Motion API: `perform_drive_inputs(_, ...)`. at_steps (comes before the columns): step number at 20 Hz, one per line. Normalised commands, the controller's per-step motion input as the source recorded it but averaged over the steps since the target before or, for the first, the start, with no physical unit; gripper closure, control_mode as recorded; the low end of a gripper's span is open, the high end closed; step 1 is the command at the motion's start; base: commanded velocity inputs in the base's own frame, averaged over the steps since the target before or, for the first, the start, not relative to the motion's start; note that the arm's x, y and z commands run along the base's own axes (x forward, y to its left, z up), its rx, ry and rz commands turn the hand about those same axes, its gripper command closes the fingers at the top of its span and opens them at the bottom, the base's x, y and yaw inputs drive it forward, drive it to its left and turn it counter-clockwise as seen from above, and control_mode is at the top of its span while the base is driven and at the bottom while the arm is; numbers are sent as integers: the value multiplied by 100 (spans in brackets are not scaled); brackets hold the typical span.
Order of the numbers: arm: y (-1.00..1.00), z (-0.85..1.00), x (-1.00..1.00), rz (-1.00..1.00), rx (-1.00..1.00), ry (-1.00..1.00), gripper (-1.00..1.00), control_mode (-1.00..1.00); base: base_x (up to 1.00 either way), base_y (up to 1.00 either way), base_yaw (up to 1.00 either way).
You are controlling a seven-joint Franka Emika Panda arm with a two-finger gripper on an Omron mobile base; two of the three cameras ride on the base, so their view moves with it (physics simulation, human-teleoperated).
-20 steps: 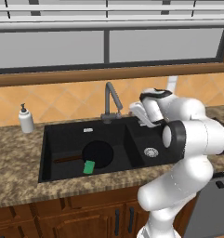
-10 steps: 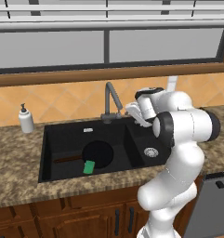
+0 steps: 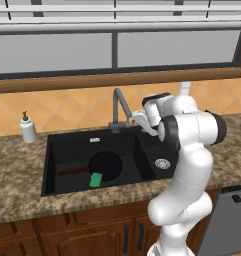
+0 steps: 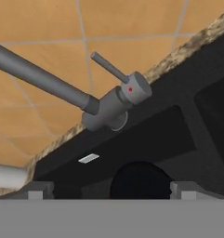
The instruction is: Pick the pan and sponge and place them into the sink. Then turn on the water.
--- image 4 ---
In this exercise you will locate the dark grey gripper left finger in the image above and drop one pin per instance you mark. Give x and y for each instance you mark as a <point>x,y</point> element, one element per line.
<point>42,188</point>

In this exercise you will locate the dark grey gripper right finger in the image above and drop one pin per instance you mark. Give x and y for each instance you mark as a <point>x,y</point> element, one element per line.
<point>181,187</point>

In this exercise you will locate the black round pan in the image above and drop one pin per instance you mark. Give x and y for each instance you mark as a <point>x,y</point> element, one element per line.
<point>140,181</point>

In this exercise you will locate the black sink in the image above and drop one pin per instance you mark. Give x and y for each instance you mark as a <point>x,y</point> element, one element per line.
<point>166,133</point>

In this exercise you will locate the grey sink tap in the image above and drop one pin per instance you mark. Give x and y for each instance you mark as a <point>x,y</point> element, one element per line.
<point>39,76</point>

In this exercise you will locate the white block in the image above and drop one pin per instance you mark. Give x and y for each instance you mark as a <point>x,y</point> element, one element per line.
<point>7,176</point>

